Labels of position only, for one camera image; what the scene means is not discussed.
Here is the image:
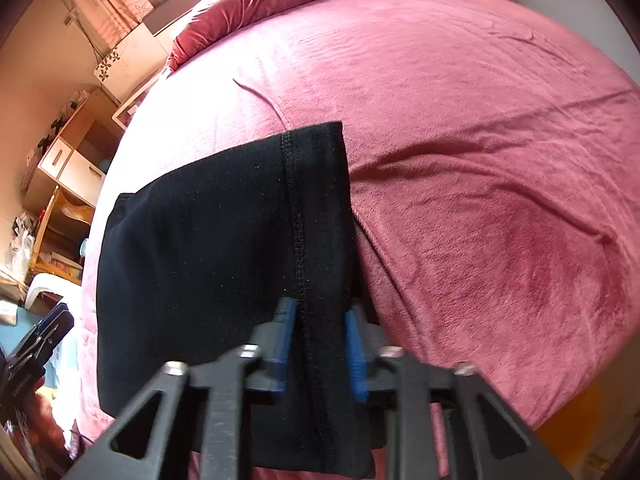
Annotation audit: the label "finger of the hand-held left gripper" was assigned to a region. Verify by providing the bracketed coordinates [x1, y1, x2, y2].
[30, 303, 75, 334]
[15, 327, 72, 362]

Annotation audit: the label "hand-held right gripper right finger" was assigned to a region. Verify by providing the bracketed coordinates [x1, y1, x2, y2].
[344, 305, 576, 480]

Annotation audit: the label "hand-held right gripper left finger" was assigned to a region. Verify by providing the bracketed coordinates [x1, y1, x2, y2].
[65, 297, 301, 480]

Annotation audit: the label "black pants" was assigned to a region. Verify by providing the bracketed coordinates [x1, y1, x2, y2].
[95, 121, 386, 479]

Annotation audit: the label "white plastic stool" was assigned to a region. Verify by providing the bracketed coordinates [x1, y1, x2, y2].
[22, 272, 83, 311]

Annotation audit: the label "pile of plastic bags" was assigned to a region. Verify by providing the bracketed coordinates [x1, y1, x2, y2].
[7, 212, 37, 281]

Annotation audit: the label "wooden chair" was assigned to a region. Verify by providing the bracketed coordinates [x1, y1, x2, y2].
[27, 185, 96, 272]

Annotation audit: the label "wooden desk with white drawer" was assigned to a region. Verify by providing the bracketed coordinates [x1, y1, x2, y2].
[22, 87, 126, 211]

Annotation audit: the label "pink fleece bed blanket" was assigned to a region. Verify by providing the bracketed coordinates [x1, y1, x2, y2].
[65, 0, 636, 480]

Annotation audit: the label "white flower-print cabinet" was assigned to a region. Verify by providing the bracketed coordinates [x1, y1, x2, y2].
[94, 20, 171, 96]

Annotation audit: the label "patterned pink curtain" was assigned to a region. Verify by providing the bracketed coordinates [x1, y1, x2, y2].
[55, 0, 211, 61]

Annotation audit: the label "dark brown headboard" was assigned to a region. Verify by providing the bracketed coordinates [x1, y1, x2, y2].
[142, 0, 226, 38]

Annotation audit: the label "white bed frame panel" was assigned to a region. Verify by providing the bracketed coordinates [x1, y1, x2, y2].
[111, 72, 168, 128]

